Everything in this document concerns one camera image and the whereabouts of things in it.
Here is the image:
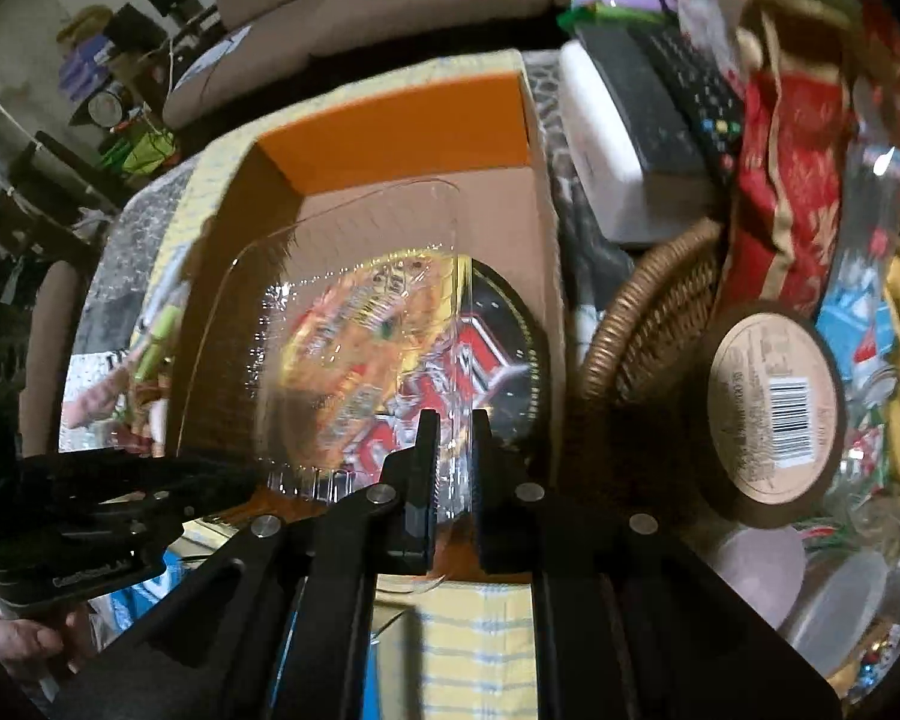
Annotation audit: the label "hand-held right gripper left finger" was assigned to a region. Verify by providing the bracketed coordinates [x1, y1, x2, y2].
[49, 411, 442, 720]

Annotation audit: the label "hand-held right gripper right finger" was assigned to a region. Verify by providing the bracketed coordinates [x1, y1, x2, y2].
[471, 409, 845, 720]

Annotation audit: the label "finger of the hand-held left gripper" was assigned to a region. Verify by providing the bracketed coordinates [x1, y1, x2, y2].
[19, 452, 265, 502]
[105, 490, 254, 542]

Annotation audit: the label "clear plastic clamshell container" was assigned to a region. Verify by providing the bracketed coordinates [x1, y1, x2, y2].
[176, 177, 481, 593]

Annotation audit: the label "orange cardboard box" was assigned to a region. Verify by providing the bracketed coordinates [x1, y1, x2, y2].
[166, 69, 571, 587]

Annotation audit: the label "person's left hand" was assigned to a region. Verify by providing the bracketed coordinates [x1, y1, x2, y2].
[0, 589, 98, 698]

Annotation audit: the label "blue box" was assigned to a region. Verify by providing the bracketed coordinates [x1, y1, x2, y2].
[109, 517, 248, 623]

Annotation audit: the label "yellow checked cloth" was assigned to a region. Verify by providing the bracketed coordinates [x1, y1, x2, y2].
[131, 49, 539, 720]

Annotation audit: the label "beige armchair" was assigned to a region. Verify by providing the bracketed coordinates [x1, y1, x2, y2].
[19, 259, 83, 451]

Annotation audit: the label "black round printed tin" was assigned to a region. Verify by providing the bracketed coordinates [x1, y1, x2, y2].
[345, 259, 552, 492]

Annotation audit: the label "brown wicker basket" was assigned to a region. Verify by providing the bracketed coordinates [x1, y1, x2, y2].
[572, 216, 732, 481]

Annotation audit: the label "clear plastic lidded tub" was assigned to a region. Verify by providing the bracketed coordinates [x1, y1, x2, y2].
[784, 551, 890, 672]
[720, 529, 807, 631]

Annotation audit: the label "round brown tin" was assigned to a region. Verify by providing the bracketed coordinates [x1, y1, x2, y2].
[694, 300, 848, 530]

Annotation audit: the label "dark wooden chair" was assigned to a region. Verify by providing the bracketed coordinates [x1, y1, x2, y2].
[0, 127, 132, 256]

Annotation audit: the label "green bag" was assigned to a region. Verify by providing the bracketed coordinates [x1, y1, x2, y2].
[101, 127, 177, 173]

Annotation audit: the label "round clock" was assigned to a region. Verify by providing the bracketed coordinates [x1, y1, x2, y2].
[86, 88, 128, 128]

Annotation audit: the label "white box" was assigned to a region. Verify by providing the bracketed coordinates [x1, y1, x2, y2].
[557, 41, 646, 245]

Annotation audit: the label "purple storage boxes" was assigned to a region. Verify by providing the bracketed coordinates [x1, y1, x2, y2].
[58, 37, 117, 95]

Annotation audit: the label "white papers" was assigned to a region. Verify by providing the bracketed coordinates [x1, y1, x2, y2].
[172, 26, 252, 91]

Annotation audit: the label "grey remote control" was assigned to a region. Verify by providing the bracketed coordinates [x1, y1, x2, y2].
[574, 22, 710, 181]

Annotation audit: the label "red gold gift bag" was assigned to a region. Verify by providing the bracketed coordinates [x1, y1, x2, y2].
[720, 15, 863, 316]

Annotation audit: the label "black remote control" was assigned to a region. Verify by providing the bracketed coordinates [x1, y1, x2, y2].
[634, 26, 743, 181]

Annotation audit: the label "beige sofa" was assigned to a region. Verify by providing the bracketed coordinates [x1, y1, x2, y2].
[161, 0, 691, 128]

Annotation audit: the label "green box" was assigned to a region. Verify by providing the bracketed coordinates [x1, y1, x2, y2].
[557, 4, 668, 27]

